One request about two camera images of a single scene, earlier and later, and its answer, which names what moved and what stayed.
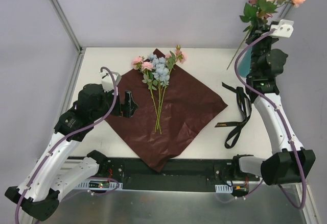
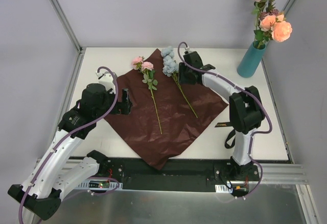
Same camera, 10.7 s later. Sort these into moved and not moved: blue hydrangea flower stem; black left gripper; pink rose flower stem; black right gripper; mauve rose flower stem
Moved: blue hydrangea flower stem; mauve rose flower stem; black right gripper
Not moved: pink rose flower stem; black left gripper
